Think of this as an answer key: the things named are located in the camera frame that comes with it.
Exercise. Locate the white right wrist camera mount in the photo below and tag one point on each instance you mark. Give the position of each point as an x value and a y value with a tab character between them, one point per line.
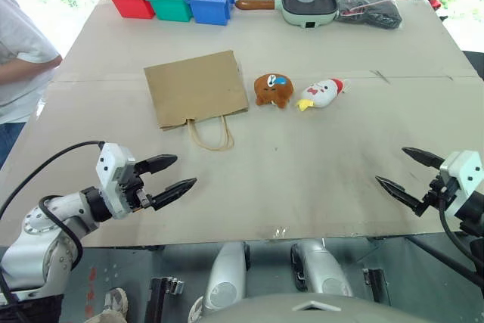
462	181

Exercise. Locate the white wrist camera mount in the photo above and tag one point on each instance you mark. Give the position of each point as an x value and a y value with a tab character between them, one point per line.
462	181
110	183

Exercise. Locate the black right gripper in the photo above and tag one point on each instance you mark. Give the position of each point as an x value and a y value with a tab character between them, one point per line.
438	190

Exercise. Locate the person in white shirt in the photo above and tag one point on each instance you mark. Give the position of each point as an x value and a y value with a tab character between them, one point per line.
19	69

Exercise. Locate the brown paper bag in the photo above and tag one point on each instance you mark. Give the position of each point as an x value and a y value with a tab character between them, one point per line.
196	92

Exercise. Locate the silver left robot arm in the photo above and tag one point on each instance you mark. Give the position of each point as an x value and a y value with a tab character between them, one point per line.
45	232

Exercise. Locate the green electric frying pan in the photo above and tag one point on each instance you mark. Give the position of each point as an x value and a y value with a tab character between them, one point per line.
308	7

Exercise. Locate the white chicken plush toy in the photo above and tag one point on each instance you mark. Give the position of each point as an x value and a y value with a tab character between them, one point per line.
322	92

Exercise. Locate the silver robot right leg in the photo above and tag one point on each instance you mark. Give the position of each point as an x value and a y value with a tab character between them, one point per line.
321	270

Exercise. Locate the black plastic bag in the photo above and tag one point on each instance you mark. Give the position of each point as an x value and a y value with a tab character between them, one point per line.
368	9

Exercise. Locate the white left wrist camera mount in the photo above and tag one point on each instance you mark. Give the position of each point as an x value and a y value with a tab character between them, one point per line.
110	183

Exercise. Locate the blue plastic bin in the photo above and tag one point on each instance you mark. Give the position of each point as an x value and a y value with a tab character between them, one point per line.
210	3

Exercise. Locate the grey robot torso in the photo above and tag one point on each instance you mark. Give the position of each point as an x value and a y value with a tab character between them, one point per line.
302	308

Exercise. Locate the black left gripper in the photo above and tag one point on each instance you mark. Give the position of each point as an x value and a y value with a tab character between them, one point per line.
133	187

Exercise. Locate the brown bear plush toy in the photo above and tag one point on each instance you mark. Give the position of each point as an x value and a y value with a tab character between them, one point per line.
273	90

